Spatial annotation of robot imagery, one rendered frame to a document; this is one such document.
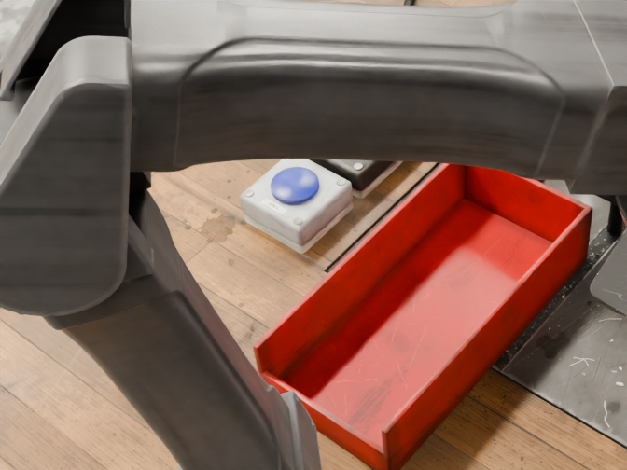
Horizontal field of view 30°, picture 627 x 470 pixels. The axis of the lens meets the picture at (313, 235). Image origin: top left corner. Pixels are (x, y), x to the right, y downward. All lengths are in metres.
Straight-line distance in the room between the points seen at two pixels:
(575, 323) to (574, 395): 0.07
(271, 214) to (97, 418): 0.21
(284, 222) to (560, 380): 0.25
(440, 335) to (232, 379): 0.33
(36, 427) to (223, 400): 0.34
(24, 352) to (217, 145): 0.52
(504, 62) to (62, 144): 0.17
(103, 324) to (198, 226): 0.48
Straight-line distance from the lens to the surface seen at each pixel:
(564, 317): 0.91
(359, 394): 0.86
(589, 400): 0.86
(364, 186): 0.98
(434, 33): 0.46
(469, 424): 0.85
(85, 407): 0.90
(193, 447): 0.61
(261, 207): 0.95
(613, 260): 0.65
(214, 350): 0.56
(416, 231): 0.93
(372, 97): 0.44
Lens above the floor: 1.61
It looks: 47 degrees down
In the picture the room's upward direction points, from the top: 8 degrees counter-clockwise
